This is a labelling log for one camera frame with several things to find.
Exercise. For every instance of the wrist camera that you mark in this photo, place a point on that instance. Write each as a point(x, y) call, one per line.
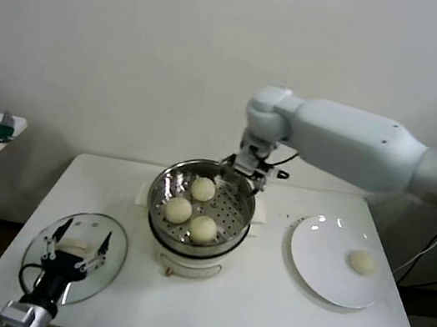
point(2, 309)
point(273, 174)

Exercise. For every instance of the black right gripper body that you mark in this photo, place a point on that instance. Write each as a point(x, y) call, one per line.
point(256, 155)

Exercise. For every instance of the stainless steel steamer basket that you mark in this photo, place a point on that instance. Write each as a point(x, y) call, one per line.
point(163, 187)

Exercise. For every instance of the white electric cooker base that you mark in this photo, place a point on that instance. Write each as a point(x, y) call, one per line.
point(188, 264)

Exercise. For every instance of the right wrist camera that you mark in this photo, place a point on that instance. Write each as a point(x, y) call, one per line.
point(273, 174)

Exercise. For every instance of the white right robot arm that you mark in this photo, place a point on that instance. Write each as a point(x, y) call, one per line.
point(353, 141)

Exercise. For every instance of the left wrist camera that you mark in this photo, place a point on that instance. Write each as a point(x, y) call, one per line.
point(2, 309)

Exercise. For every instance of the white round plate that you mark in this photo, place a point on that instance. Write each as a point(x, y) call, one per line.
point(286, 247)
point(325, 254)

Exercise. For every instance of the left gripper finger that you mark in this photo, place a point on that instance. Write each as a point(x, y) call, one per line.
point(105, 243)
point(63, 229)

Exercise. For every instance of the white steamed baozi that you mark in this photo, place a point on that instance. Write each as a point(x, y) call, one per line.
point(203, 189)
point(178, 210)
point(362, 263)
point(203, 228)

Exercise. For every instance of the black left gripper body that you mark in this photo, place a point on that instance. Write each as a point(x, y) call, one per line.
point(56, 277)

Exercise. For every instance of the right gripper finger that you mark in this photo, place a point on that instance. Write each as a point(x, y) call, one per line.
point(260, 183)
point(229, 163)

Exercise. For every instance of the grey metal piece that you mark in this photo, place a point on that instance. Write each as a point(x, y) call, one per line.
point(8, 119)

